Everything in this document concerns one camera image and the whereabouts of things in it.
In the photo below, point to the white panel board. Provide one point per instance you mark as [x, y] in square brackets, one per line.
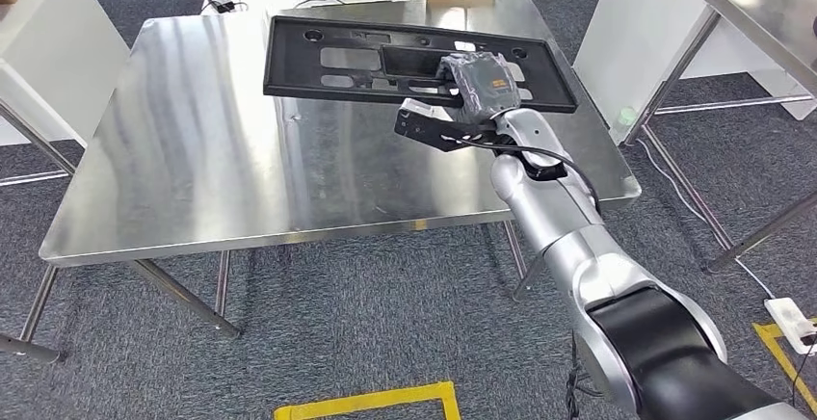
[638, 34]

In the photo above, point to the stainless steel workbench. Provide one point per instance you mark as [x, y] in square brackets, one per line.
[191, 149]

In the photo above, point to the white cabinet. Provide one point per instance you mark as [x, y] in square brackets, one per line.
[57, 53]

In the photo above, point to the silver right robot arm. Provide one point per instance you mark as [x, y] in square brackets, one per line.
[561, 213]

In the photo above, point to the stainless steel table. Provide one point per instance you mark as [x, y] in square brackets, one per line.
[766, 28]

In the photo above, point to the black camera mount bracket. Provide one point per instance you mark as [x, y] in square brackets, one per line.
[434, 133]

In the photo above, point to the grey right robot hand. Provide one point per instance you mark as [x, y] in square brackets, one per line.
[488, 85]

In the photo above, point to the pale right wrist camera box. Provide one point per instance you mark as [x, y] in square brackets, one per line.
[416, 109]

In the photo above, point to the long black plastic panel part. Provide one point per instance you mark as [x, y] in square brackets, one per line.
[293, 66]

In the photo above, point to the white power strip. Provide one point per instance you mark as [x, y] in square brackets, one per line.
[788, 321]

